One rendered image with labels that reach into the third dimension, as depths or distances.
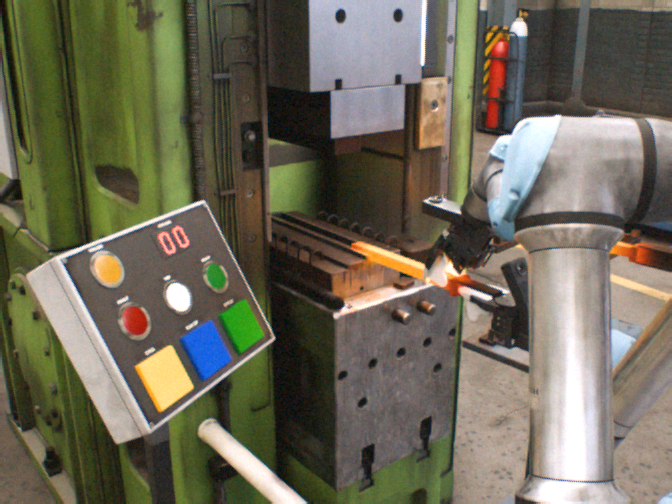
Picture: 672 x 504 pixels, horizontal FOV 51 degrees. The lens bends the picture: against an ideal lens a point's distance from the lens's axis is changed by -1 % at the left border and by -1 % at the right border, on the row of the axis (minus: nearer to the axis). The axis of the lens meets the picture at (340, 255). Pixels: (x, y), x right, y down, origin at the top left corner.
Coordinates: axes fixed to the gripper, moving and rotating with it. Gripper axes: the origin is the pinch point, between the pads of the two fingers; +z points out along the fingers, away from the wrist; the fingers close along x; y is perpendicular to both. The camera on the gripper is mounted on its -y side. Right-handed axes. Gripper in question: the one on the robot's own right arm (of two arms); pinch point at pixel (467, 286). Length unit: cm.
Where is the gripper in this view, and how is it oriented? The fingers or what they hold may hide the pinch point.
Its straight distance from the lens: 141.1
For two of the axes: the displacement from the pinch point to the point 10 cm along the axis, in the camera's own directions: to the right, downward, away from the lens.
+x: 7.8, -2.1, 5.8
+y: 0.1, 9.4, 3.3
